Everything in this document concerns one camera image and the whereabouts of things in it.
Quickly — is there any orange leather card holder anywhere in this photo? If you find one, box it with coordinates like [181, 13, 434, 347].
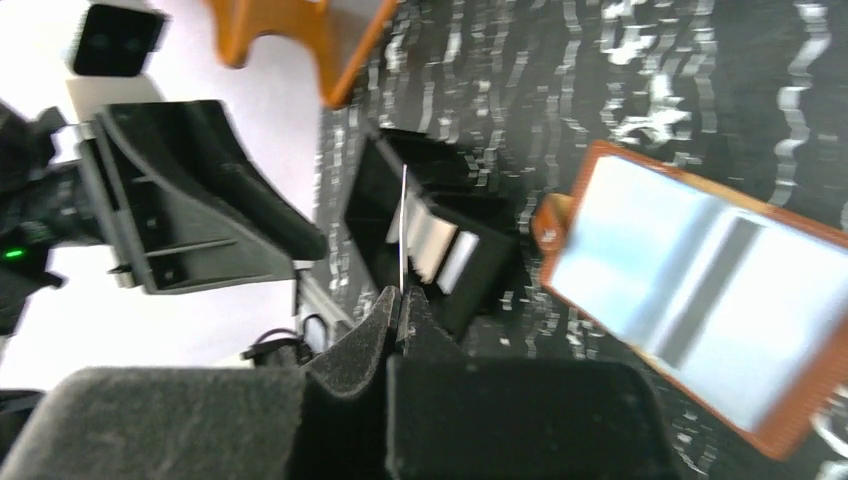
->
[532, 141, 847, 459]

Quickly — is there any aluminium frame rail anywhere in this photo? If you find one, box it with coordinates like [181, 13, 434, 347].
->
[295, 269, 355, 352]

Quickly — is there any orange wooden shelf rack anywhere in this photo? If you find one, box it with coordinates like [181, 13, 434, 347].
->
[206, 0, 398, 109]

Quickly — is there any silver VIP credit card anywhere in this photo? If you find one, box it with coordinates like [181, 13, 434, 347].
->
[398, 164, 408, 294]

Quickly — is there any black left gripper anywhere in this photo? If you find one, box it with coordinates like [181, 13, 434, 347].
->
[1, 103, 295, 332]

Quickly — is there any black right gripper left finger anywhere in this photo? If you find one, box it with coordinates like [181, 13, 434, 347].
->
[1, 287, 400, 479]

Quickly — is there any black card storage box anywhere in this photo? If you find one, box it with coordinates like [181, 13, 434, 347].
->
[343, 127, 518, 339]

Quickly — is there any stack of cards in box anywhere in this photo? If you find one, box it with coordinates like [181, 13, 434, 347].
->
[385, 193, 480, 295]

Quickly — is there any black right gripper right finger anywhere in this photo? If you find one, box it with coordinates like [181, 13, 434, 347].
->
[386, 287, 681, 479]

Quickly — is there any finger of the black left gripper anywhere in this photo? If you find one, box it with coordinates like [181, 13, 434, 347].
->
[109, 100, 328, 261]

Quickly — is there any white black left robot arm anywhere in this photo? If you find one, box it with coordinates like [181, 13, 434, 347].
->
[1, 1, 327, 337]

